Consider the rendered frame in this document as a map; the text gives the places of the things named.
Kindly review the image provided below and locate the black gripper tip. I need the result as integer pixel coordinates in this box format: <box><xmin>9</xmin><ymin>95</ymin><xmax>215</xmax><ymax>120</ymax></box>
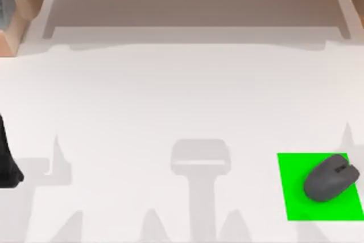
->
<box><xmin>0</xmin><ymin>114</ymin><xmax>25</xmax><ymax>190</ymax></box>

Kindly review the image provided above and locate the green square mat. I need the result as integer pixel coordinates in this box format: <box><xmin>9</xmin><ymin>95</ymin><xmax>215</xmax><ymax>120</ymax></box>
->
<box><xmin>276</xmin><ymin>152</ymin><xmax>364</xmax><ymax>222</ymax></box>

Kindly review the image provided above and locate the grey computer mouse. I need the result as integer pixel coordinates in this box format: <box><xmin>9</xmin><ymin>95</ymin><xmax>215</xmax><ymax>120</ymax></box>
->
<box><xmin>303</xmin><ymin>154</ymin><xmax>361</xmax><ymax>203</ymax></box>

